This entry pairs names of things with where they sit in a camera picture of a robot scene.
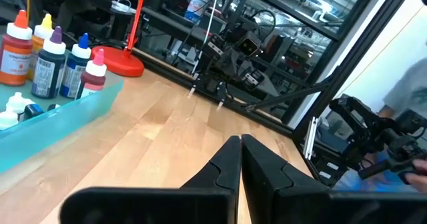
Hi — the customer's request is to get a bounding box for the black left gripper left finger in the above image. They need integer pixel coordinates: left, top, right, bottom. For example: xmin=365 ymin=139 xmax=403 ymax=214
xmin=59 ymin=135 xmax=242 ymax=224

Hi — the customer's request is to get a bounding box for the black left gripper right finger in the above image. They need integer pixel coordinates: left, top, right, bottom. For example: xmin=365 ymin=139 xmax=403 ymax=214
xmin=240 ymin=133 xmax=427 ymax=224

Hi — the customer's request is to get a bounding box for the pink food coloring bottle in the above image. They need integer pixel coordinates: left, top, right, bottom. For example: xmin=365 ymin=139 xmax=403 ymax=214
xmin=75 ymin=48 xmax=107 ymax=101

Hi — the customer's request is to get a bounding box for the blue food coloring bottle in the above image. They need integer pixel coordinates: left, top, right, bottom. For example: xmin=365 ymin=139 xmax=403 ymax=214
xmin=59 ymin=33 xmax=92 ymax=99

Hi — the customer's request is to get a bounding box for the purple food coloring bottle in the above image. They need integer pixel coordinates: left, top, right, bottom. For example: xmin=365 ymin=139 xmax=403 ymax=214
xmin=31 ymin=26 xmax=67 ymax=100

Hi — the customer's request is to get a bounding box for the yellow food coloring bottle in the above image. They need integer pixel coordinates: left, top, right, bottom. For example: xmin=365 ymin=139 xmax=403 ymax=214
xmin=26 ymin=13 xmax=54 ymax=81

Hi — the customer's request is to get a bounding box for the orange food coloring bottle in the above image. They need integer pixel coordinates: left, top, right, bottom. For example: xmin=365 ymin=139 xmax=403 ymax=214
xmin=0 ymin=9 xmax=33 ymax=87

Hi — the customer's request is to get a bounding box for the white rod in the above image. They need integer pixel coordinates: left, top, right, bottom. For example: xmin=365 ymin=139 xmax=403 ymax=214
xmin=190 ymin=0 xmax=224 ymax=100

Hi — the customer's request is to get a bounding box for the white bucket with blue label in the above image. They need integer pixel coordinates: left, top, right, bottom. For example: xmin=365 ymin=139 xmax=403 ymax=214
xmin=184 ymin=0 xmax=214 ymax=22

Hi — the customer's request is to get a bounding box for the red desk lamp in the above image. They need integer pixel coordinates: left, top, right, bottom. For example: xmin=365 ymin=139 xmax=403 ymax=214
xmin=90 ymin=0 xmax=151 ymax=78

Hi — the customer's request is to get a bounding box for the person's hand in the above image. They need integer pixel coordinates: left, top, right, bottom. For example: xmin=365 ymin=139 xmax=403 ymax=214
xmin=404 ymin=158 xmax=427 ymax=192

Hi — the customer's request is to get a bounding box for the person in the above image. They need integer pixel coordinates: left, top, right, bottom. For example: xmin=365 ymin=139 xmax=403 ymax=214
xmin=333 ymin=57 xmax=427 ymax=193

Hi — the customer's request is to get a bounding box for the teal translucent plastic tray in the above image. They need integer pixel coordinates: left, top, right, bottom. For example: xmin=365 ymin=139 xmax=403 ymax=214
xmin=0 ymin=49 xmax=125 ymax=175

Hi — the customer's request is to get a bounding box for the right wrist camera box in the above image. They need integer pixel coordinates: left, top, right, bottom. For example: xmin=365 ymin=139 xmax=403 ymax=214
xmin=237 ymin=33 xmax=262 ymax=58

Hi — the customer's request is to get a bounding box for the silver metal bracket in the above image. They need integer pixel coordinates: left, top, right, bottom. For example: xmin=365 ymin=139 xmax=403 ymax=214
xmin=302 ymin=116 xmax=318 ymax=161

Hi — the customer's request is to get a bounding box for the black aluminium table frame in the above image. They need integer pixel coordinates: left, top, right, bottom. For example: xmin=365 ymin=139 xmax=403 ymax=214
xmin=133 ymin=0 xmax=416 ymax=141

